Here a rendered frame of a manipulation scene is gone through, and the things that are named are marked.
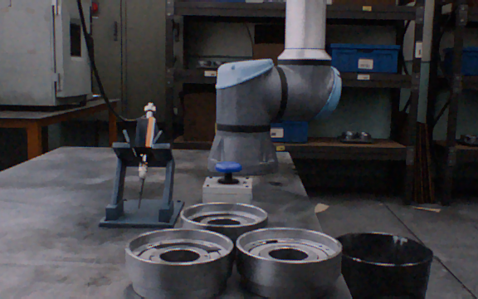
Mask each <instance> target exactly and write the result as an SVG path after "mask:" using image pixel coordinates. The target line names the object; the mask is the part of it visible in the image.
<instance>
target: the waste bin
mask: <svg viewBox="0 0 478 299"><path fill-rule="evenodd" d="M336 239H337V240H338V241H339V242H340V244H341V246H342V255H341V270H340V272H341V274H342V276H343V279H344V281H345V283H346V286H347V288H348V289H349V293H350V295H351V297H352V298H353V299H425V297H426V292H427V285H428V283H429V278H430V273H431V265H432V261H433V257H434V255H433V252H432V250H431V249H430V248H428V247H426V246H425V245H423V244H421V243H419V242H417V241H415V240H412V239H411V238H407V237H404V236H400V235H396V234H391V233H379V232H355V233H346V234H342V235H339V236H338V237H336Z"/></svg>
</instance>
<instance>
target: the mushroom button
mask: <svg viewBox="0 0 478 299"><path fill-rule="evenodd" d="M215 170H216V171H217V172H220V173H225V180H226V181H232V180H233V173H238V172H241V165H240V164H238V163H236V162H221V163H218V164H216V166H215Z"/></svg>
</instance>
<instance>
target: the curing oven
mask: <svg viewBox="0 0 478 299"><path fill-rule="evenodd" d="M81 4H82V8H83V12H84V15H83V16H84V19H85V26H86V30H87V34H88V38H89V41H90V47H91V50H92V53H93V56H94V39H93V38H92V15H91V0H81ZM92 99H93V68H92V65H91V62H90V57H89V53H88V51H87V47H86V44H85V38H84V34H83V31H82V26H81V19H80V13H79V9H78V5H77V1H76V0H0V105H47V110H46V111H48V112H53V111H55V106H54V105H63V104H68V103H71V102H77V101H79V102H80V105H86V101H87V100H92Z"/></svg>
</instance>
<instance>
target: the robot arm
mask: <svg viewBox="0 0 478 299"><path fill-rule="evenodd" d="M326 9H327V0H286V34H285V51H284V52H283V53H282V54H281V55H280V56H279V57H278V66H274V63H273V61H272V60H270V59H268V60H257V61H241V62H235V63H228V64H225V65H222V66H221V67H220V68H219V70H218V73H217V84H216V88H217V133H216V136H215V139H214V141H213V144H212V148H211V151H210V154H209V156H208V159H207V169H208V170H209V171H211V172H213V173H217V174H225V173H220V172H217V171H216V170H215V166H216V164H218V163H221V162H236V163H238V164H240V165H241V172H238V173H233V175H234V176H258V175H267V174H274V173H275V172H277V171H278V159H277V155H276V150H275V147H274V144H273V141H272V138H271V121H272V120H305V121H311V120H322V119H325V118H327V117H328V116H330V115H331V114H332V113H333V111H334V110H335V108H336V107H337V105H338V103H339V99H340V96H341V91H342V80H341V78H340V74H339V72H338V71H337V70H336V69H334V68H333V67H331V61H332V59H331V57H330V56H329V55H328V54H327V53H326V51H325V29H326Z"/></svg>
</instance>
